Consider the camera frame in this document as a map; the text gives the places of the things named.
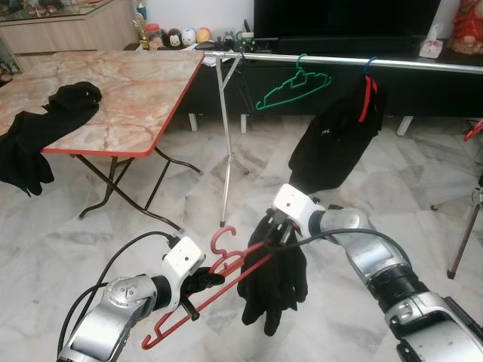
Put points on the black flat television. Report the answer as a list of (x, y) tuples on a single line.
[(347, 23)]

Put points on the black round plush toy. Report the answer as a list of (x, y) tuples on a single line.
[(173, 38)]

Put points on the black television cabinet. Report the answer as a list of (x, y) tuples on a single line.
[(423, 94)]

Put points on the red gold figurine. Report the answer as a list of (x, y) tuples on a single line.
[(468, 30)]

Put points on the green clothes hanger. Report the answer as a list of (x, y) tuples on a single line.
[(300, 68)]

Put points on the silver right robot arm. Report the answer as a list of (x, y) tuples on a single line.
[(377, 264)]

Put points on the gold blue trophy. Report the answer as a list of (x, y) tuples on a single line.
[(142, 34)]

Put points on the black garment with red trim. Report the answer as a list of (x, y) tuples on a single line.
[(332, 143)]

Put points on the black knit garment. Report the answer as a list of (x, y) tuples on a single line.
[(275, 286)]

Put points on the orange round plush toy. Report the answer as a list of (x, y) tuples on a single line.
[(204, 35)]

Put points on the blue clothes hanger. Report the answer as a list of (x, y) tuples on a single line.
[(367, 68)]

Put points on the green white mug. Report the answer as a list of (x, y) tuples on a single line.
[(247, 41)]

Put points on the red lid jar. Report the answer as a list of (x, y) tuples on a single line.
[(153, 38)]

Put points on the white round plush toy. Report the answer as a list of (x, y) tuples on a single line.
[(189, 35)]

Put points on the light wooden cabinet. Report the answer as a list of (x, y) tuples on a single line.
[(68, 34)]

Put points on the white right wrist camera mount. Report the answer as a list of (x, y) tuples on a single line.
[(294, 204)]

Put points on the red clothes hanger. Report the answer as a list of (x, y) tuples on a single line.
[(474, 130), (225, 264)]

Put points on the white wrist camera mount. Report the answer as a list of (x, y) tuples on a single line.
[(294, 204), (183, 260)]

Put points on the marble pattern folding table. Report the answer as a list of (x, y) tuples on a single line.
[(128, 98)]

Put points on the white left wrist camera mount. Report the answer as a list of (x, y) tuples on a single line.
[(183, 260)]

